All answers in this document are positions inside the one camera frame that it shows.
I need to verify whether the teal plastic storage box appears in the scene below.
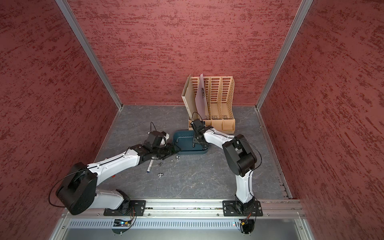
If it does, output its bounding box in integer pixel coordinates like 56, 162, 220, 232
173, 131, 209, 155

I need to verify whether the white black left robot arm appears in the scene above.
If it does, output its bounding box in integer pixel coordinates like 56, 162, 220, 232
56, 143, 181, 216

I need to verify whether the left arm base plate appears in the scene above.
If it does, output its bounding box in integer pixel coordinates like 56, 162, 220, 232
104, 200, 147, 217

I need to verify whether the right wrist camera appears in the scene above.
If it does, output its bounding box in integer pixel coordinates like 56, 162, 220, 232
191, 119, 206, 134

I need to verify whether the blue white marker pen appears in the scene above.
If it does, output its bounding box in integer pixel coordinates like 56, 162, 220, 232
147, 159, 155, 173

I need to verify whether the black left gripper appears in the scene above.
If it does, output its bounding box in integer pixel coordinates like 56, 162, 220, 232
152, 142, 182, 159

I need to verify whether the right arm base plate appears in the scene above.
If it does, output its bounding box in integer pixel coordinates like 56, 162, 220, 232
223, 200, 264, 217

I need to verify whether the left corner aluminium post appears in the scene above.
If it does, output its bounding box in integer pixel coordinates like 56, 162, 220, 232
55, 0, 124, 111

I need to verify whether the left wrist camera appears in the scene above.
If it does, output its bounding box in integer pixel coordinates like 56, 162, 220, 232
146, 131, 170, 147

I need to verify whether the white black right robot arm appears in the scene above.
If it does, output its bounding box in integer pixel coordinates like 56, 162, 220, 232
194, 127, 258, 208

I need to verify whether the right corner aluminium post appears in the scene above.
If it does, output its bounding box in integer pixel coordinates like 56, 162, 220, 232
256, 0, 313, 112

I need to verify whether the wooden file organizer rack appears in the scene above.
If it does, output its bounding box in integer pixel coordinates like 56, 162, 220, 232
182, 76, 236, 134

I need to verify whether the corner aluminium post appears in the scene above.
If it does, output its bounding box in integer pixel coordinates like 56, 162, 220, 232
256, 0, 313, 112
55, 0, 124, 111

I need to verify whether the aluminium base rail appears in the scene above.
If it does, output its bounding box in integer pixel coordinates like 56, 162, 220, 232
60, 199, 307, 220

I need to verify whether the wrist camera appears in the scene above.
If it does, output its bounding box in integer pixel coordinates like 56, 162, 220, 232
146, 131, 170, 147
191, 119, 206, 134

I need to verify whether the pale pink paper sheet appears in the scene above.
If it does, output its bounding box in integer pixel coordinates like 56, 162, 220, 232
195, 74, 209, 120

